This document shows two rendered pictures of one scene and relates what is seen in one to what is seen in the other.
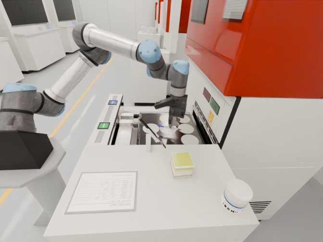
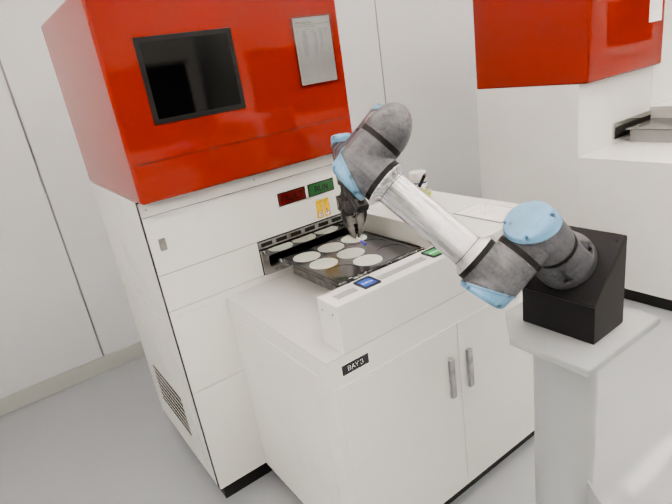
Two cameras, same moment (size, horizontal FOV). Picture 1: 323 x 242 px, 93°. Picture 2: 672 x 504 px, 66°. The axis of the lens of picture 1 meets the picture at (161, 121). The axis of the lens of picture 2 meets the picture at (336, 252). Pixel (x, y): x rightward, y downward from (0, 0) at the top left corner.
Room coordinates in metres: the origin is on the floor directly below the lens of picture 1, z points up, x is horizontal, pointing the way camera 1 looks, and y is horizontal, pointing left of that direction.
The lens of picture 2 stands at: (1.55, 1.47, 1.55)
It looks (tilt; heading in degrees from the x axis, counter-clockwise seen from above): 20 degrees down; 244
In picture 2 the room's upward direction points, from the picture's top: 9 degrees counter-clockwise
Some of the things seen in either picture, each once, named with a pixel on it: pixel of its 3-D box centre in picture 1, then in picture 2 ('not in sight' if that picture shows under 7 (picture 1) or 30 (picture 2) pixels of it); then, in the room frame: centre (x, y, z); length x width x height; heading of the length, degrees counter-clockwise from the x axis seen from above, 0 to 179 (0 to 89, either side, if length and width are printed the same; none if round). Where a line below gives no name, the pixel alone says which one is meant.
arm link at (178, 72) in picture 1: (179, 74); (343, 150); (0.70, -0.07, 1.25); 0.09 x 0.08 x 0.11; 71
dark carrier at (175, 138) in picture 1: (168, 128); (348, 254); (0.75, -0.05, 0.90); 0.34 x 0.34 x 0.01; 6
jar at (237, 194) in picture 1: (235, 197); (418, 182); (0.27, -0.25, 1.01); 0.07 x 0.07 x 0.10
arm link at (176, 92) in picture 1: (178, 90); not in sight; (0.71, -0.07, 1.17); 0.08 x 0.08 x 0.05
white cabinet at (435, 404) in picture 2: not in sight; (399, 373); (0.66, 0.05, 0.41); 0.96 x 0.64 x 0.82; 6
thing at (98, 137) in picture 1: (110, 123); (405, 289); (0.78, 0.32, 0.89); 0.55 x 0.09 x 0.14; 6
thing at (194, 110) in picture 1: (201, 127); (312, 244); (0.79, -0.25, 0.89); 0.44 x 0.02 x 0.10; 6
